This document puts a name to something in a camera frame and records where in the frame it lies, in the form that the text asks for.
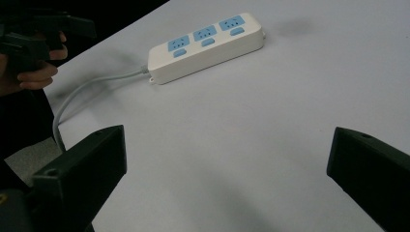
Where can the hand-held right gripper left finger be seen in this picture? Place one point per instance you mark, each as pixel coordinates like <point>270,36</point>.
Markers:
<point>82,167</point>

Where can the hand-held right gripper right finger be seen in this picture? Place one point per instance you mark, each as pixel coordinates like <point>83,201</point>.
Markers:
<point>370,167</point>

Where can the white power strip blue sockets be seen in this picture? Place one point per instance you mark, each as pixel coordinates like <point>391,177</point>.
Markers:
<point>206,48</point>

